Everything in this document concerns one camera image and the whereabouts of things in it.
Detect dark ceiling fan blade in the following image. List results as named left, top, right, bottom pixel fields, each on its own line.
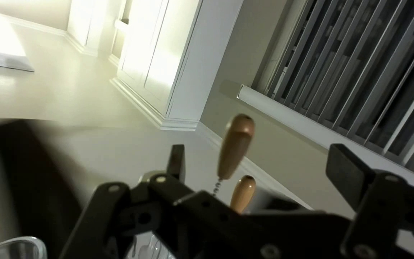
left=0, top=118, right=95, bottom=259

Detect pull chain with wooden knob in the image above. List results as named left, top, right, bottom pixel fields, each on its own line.
left=228, top=174, right=257, bottom=215
left=210, top=112, right=257, bottom=197

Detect white vertical window blinds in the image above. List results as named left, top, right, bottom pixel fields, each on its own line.
left=251, top=0, right=414, bottom=179

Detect clear glass lamp shade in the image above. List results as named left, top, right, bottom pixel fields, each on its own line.
left=0, top=234, right=49, bottom=259

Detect white blinds valance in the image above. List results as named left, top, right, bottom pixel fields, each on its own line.
left=237, top=83, right=414, bottom=191

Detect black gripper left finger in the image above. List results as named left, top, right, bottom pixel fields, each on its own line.
left=59, top=142, right=204, bottom=259

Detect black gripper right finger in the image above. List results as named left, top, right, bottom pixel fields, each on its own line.
left=325, top=142, right=414, bottom=259

